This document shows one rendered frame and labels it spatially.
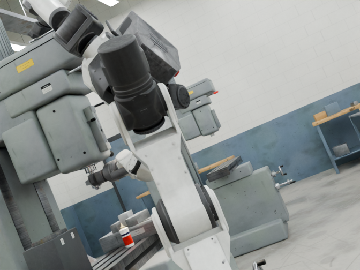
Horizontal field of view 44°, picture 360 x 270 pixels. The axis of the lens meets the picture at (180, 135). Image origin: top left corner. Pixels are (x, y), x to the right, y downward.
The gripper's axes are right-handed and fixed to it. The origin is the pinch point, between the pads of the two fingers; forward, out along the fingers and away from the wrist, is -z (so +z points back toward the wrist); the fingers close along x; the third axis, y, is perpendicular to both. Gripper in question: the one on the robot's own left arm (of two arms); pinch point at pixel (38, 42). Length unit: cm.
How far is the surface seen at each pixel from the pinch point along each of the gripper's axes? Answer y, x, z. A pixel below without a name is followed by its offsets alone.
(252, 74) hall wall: 100, 630, -131
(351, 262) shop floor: -182, 176, -70
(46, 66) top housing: -19.1, -10.6, 0.6
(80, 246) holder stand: -85, -32, -35
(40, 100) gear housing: -24.4, -12.4, -13.6
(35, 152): -36, -16, -34
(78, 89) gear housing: -31.4, -0.4, -4.1
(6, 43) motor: 13.4, -4.8, -9.1
